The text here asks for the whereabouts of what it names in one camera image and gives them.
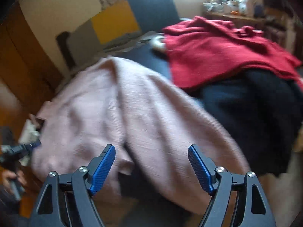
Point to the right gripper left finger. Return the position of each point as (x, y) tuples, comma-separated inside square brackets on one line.
[(66, 200)]

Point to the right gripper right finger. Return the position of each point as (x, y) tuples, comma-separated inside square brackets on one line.
[(251, 206)]

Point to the pink knitted sweater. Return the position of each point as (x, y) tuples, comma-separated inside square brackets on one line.
[(151, 123)]

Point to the person's left hand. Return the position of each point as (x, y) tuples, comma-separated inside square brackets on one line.
[(7, 176)]

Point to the black garment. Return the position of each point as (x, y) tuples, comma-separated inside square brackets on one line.
[(261, 112)]

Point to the red knitted sweater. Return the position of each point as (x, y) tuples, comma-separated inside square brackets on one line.
[(201, 51)]

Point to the grey blanket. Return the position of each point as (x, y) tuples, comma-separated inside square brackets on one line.
[(129, 41)]

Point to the cluttered wooden desk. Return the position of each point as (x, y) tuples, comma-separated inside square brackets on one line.
[(275, 13)]

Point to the grey yellow navy cushion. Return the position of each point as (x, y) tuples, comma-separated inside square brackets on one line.
[(115, 26)]

